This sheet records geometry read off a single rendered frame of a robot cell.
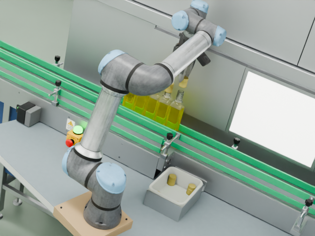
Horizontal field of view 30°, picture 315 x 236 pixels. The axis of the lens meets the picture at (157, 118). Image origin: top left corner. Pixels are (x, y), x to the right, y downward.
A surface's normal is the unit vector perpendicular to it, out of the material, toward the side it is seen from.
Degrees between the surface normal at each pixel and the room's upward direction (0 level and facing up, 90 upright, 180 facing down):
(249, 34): 90
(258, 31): 90
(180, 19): 90
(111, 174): 11
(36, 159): 0
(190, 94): 90
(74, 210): 5
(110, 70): 79
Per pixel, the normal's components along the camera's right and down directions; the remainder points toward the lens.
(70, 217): 0.22, -0.80
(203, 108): -0.47, 0.36
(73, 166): -0.51, 0.05
